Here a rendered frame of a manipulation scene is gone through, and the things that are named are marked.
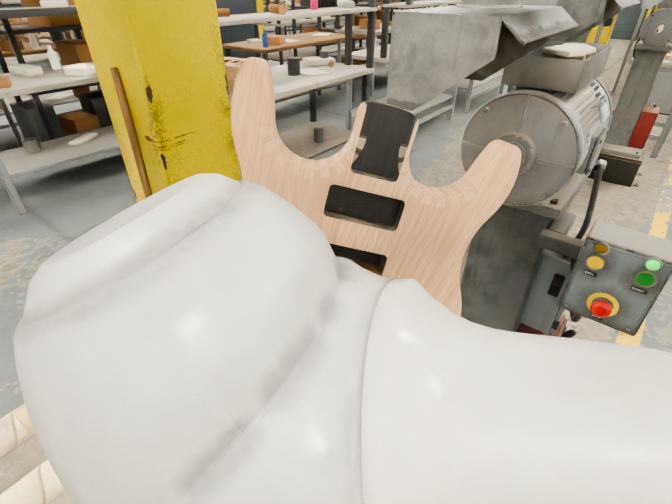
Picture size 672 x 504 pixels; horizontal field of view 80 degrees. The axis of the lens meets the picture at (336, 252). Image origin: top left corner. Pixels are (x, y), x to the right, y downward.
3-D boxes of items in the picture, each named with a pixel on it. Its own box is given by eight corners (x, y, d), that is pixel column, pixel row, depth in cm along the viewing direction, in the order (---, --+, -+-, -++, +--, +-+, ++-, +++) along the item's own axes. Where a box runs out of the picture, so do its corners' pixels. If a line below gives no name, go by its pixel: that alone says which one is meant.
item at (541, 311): (532, 299, 137) (589, 143, 106) (565, 313, 132) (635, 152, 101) (517, 324, 128) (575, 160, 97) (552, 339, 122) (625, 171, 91)
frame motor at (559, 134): (504, 149, 127) (526, 60, 113) (599, 171, 113) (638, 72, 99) (446, 194, 101) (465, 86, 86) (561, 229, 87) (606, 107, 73)
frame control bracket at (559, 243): (539, 240, 105) (544, 227, 103) (622, 267, 96) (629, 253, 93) (535, 246, 103) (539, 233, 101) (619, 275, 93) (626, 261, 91)
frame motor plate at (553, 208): (509, 155, 131) (512, 144, 129) (590, 174, 119) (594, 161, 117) (462, 193, 108) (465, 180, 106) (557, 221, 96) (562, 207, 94)
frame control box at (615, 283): (553, 271, 117) (584, 190, 103) (639, 301, 106) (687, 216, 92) (526, 316, 102) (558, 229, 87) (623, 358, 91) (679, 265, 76)
